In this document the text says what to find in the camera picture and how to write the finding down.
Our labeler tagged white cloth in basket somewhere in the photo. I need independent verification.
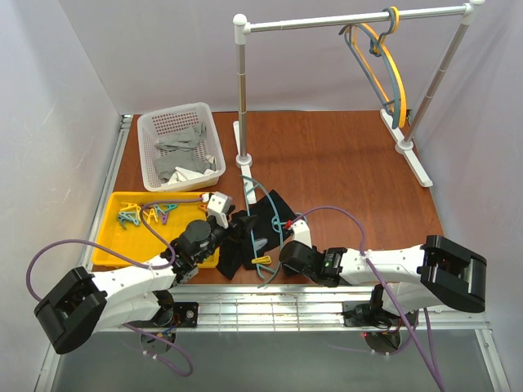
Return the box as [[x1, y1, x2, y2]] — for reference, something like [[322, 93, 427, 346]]
[[167, 167, 217, 185]]

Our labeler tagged black underwear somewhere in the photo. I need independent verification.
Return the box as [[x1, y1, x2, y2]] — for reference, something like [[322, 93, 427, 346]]
[[217, 189, 296, 280]]

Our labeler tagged aluminium rail frame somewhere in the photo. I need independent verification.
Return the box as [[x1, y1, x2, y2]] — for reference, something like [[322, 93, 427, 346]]
[[34, 114, 512, 392]]

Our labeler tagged teal clothespin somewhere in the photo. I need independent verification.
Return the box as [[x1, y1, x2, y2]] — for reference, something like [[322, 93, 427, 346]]
[[117, 211, 141, 229]]

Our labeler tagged white metal clothes rack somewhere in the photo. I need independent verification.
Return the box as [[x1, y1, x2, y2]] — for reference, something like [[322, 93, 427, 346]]
[[233, 1, 484, 206]]

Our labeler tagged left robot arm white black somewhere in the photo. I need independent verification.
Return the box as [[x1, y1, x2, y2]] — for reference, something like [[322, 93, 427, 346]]
[[34, 216, 257, 354]]

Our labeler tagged yellow plastic tray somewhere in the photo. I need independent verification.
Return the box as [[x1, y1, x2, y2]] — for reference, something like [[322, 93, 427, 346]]
[[96, 191, 206, 261]]

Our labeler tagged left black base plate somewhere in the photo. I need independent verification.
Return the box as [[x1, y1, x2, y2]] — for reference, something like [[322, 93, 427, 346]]
[[130, 302, 199, 330]]

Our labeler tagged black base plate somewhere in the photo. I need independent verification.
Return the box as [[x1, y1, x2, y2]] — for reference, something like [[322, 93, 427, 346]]
[[342, 301, 392, 329], [130, 302, 199, 330]]

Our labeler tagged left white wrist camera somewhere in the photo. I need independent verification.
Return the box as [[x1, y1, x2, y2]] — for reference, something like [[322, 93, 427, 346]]
[[201, 192, 232, 229]]

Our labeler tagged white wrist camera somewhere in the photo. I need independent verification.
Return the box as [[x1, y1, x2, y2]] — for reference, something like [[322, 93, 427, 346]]
[[288, 219, 312, 247], [201, 192, 232, 229]]

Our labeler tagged teal plastic hanger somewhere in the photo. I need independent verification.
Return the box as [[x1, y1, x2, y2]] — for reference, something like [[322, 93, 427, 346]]
[[239, 175, 308, 289]]

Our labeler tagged white plastic laundry basket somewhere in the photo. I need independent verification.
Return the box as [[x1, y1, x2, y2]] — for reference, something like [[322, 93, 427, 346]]
[[137, 102, 226, 192]]

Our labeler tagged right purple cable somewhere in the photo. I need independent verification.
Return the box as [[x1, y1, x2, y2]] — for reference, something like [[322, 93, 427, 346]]
[[293, 206, 446, 392]]

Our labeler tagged yellow plastic hanger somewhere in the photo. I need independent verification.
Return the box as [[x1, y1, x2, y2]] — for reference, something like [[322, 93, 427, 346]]
[[344, 7, 407, 128]]

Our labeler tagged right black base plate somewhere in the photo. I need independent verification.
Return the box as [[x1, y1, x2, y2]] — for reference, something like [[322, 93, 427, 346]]
[[342, 301, 392, 329]]

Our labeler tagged pale yellow clothespin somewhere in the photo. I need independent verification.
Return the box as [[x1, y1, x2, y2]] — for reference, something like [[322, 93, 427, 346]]
[[119, 202, 143, 218]]

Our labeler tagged purple clothespin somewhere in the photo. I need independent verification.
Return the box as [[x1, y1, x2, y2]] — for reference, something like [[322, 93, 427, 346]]
[[142, 203, 178, 225]]

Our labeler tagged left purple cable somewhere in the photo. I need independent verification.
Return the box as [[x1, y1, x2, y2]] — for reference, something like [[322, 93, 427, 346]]
[[25, 196, 205, 376]]

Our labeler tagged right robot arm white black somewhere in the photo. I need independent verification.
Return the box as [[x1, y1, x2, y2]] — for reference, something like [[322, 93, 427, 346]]
[[279, 235, 487, 327]]

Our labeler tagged grey cloth in basket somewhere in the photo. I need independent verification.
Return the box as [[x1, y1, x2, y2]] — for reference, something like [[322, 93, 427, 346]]
[[154, 123, 212, 182]]

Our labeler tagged grey-blue plastic hanger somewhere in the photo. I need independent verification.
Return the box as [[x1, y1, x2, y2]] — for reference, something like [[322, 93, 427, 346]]
[[338, 7, 404, 128]]

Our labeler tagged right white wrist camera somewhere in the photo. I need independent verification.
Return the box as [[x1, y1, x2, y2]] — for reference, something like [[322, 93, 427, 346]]
[[288, 219, 312, 247]]

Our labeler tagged purple cable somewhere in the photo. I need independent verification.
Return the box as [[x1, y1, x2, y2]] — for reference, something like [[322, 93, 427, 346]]
[[25, 196, 205, 376], [293, 206, 446, 392]]

